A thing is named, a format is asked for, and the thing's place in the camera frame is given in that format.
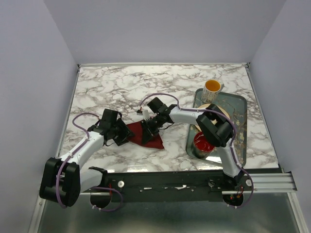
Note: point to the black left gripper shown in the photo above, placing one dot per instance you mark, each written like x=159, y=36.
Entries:
x=125, y=132

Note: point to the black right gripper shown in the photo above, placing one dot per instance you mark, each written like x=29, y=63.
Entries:
x=148, y=132

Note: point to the dark red cloth napkin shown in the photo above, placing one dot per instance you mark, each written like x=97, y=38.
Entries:
x=155, y=143

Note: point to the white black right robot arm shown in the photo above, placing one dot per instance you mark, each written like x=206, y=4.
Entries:
x=216, y=127

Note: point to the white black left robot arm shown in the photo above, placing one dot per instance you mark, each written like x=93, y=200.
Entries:
x=63, y=181

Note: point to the red and black cup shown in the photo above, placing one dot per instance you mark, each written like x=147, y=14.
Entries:
x=200, y=147

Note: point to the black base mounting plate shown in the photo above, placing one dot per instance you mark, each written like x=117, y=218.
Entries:
x=99, y=195

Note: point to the beige bird pattern plate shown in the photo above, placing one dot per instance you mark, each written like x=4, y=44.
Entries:
x=223, y=112

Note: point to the white floral mug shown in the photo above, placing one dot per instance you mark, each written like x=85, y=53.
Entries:
x=211, y=90

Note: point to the teal floral serving tray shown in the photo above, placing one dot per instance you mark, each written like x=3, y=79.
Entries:
x=236, y=107

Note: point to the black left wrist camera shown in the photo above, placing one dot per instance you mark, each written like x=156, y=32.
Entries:
x=109, y=118

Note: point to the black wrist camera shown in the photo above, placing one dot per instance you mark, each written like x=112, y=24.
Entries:
x=109, y=118
x=155, y=105

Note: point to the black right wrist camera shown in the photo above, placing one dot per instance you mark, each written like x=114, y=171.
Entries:
x=155, y=105

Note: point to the aluminium frame rail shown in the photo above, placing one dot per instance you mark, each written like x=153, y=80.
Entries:
x=267, y=182

